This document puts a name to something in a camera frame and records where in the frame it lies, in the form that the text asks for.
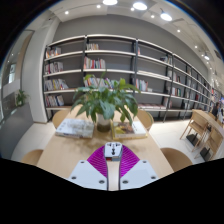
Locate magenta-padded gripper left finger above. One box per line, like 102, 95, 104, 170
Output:
67, 145, 110, 191

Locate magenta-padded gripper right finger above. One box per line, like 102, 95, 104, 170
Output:
118, 145, 159, 191

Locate small white charger block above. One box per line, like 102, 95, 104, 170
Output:
104, 141, 124, 162

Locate book with colourful cover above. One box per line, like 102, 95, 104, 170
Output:
110, 120, 148, 141

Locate pale magazine stack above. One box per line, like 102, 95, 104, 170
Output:
54, 117, 96, 140

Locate green potted plant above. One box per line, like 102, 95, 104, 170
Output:
71, 73, 141, 133

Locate green floor plant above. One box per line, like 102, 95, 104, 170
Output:
14, 88, 30, 108

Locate grey shelf unit with books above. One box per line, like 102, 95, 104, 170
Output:
42, 33, 215, 123

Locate ceiling lights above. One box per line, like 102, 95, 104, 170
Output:
63, 0, 212, 62

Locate wooden frame chair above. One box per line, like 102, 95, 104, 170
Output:
179, 111, 208, 148
199, 125, 224, 162

